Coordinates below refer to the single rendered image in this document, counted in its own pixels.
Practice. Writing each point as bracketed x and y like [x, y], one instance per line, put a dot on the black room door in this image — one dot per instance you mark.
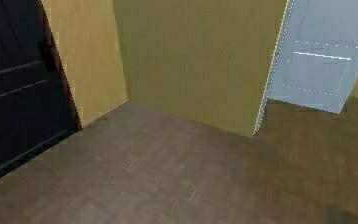
[18, 100]

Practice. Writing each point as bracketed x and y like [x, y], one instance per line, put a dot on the pale grey room door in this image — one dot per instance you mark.
[315, 70]

